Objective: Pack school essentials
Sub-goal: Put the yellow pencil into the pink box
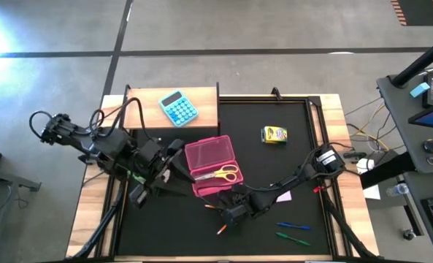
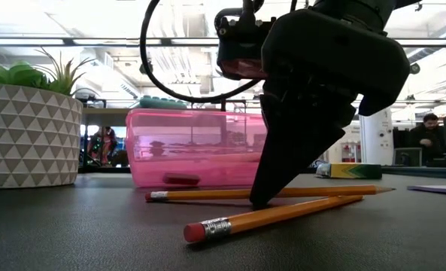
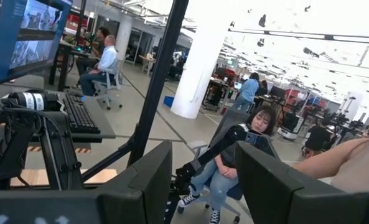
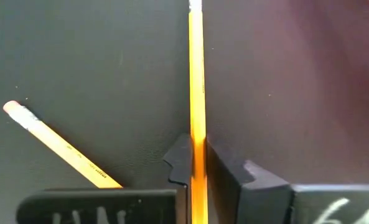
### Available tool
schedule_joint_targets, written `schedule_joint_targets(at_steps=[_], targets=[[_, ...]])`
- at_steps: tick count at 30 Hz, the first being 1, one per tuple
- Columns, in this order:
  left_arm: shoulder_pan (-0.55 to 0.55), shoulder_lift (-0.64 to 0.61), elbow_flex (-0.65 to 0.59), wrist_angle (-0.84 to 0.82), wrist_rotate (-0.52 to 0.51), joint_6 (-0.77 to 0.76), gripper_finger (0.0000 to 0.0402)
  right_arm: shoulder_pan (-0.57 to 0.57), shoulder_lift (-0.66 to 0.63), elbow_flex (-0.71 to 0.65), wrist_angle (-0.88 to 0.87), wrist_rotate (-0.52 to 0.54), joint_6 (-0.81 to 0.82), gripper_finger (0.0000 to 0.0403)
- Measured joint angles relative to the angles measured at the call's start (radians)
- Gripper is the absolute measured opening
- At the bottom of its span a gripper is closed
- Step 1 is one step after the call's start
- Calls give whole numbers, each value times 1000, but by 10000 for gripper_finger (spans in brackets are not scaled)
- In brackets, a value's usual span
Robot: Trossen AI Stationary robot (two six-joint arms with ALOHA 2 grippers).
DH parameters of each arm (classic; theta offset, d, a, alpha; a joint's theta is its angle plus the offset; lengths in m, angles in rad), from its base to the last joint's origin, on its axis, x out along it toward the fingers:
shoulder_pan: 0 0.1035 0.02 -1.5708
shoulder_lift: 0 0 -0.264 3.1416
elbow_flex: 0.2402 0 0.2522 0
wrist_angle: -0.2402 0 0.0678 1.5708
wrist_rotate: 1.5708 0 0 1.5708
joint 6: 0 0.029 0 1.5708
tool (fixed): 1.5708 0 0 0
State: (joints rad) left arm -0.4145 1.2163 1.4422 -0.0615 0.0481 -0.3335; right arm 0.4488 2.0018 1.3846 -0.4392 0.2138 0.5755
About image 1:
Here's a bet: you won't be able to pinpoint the clear water bottle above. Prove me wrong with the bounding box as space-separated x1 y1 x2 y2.
385 182 410 198

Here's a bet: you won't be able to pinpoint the wooden table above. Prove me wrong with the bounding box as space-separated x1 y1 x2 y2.
65 93 380 262

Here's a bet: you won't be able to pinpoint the yellow-handled scissors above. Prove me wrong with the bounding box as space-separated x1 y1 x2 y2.
193 164 240 183

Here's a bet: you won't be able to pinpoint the dark grey desk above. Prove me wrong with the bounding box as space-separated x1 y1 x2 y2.
402 170 433 263
375 71 433 175

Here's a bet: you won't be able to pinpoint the black desk crossbar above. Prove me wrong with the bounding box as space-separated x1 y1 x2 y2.
360 151 416 190

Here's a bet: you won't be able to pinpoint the blue pen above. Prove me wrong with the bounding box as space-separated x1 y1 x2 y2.
276 221 313 232

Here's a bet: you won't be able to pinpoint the yellow green crayon box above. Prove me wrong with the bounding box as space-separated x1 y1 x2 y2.
260 126 288 145

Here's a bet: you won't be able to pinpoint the wooden shelf with black frame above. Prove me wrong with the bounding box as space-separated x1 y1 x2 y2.
123 83 221 142

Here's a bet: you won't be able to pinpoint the small black device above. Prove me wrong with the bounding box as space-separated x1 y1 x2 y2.
342 150 367 161

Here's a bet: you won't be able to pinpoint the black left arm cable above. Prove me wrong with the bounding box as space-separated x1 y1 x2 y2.
88 96 155 142

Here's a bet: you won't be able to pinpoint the light blue block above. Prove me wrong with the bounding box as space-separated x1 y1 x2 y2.
409 82 432 99

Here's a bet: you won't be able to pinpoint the yellow cable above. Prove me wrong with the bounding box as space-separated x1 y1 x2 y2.
350 102 391 153

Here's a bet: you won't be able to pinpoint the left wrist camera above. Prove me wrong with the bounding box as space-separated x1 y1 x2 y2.
129 183 148 210

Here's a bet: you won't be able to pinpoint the white power adapter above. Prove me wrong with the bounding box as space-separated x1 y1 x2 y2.
355 157 375 175

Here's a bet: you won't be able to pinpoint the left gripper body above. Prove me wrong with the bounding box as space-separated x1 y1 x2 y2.
139 140 175 191

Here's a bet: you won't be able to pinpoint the white paper sheet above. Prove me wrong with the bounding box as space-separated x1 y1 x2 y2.
361 184 382 201

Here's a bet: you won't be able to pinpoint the green artificial plant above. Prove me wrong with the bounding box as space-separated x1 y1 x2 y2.
127 170 147 185

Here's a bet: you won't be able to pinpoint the black aluminium table frame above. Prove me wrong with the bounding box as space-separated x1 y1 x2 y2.
68 85 381 263

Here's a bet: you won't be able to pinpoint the pale sticky note pad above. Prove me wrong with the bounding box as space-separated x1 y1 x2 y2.
275 190 293 203

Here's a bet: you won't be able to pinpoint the black rug with striped edge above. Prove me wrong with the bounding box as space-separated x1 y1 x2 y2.
390 0 433 27

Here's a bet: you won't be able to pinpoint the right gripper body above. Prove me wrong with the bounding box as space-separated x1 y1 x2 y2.
219 192 261 217

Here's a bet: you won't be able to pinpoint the grey desk frame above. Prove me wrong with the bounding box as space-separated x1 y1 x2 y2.
0 164 42 263

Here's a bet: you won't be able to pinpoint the green pen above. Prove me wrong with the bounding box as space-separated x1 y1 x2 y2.
275 232 312 247

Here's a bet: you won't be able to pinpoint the teal calculator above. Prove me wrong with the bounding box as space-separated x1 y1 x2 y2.
158 89 199 128

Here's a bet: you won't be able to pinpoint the pink translucent pencil case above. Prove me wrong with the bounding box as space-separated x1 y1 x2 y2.
184 134 245 199

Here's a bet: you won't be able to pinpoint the black pole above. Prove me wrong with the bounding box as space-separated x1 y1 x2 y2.
390 32 433 89

